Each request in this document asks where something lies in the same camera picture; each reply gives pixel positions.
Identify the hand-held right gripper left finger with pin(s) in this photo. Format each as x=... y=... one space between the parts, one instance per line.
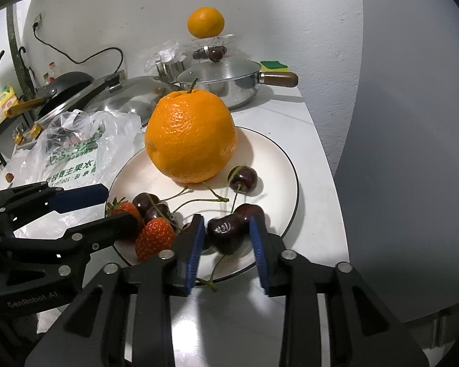
x=197 y=252

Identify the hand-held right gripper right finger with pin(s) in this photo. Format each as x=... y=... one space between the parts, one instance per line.
x=260 y=252

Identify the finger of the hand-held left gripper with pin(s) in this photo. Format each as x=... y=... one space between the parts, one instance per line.
x=80 y=198
x=99 y=231

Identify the white plastic bag green print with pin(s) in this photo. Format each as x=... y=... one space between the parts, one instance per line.
x=72 y=153

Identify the white plate with dark rim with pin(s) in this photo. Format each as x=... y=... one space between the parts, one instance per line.
x=267 y=160

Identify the large orange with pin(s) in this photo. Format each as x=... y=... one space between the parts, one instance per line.
x=191 y=133

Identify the steel induction cooker gold knobs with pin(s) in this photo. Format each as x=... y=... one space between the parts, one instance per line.
x=26 y=137

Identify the glass lid black knob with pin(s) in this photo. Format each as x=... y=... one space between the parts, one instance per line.
x=137 y=95

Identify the yellow jug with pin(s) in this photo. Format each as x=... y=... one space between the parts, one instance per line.
x=7 y=101

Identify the red cap bottle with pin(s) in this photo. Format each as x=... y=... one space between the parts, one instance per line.
x=52 y=69

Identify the plastic-wrapped steel cups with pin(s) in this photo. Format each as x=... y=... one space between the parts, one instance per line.
x=170 y=67

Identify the dark curved pipe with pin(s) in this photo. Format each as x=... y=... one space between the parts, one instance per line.
x=13 y=46

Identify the steel pot lid wooden knob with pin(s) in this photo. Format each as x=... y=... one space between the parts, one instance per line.
x=222 y=69

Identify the yellow green sponge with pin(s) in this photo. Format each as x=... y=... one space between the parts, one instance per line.
x=273 y=65

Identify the glass container with cherries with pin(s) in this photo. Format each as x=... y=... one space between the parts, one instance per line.
x=231 y=46

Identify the small orange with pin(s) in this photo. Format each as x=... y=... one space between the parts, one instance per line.
x=205 y=23

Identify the wall outlet with plug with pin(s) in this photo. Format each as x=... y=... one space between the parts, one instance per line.
x=37 y=23

